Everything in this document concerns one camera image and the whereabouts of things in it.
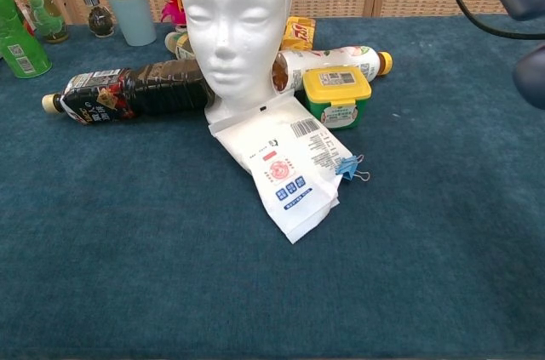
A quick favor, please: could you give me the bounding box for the blue table cloth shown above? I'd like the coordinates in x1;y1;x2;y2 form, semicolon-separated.
0;14;545;360

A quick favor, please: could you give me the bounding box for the yellow tea bottle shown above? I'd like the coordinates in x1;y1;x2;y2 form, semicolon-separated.
164;31;197;61

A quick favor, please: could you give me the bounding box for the white printed paper packet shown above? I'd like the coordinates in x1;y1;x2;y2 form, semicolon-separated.
208;95;355;245

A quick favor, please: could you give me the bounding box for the white labelled bottle orange cap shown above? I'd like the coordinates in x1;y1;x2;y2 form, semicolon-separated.
272;45;394;94

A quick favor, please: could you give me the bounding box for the green chips can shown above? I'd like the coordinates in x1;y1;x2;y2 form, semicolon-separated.
0;0;54;80

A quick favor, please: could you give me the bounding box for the dark coffee plastic bottle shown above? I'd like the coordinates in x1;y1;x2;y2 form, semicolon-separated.
41;58;216;125

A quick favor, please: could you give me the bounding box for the light blue plastic cup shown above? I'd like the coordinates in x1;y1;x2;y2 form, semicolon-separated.
104;0;158;48

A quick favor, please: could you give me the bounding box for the white foam mannequin head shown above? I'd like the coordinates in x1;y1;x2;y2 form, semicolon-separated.
179;0;295;123

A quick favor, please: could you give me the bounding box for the yellow lidded green container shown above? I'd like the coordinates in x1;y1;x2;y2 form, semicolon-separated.
301;66;373;131

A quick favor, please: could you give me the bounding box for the yellow snack packet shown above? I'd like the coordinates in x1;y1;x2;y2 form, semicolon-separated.
279;15;318;52

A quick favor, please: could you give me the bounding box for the black pepper grinder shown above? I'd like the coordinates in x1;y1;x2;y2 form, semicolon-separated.
68;0;117;39

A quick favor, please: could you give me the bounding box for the green glass figurine bottle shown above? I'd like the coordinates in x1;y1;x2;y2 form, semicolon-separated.
20;0;71;44

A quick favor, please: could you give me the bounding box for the blue binder clip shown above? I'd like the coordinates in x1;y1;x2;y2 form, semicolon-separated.
335;154;371;185

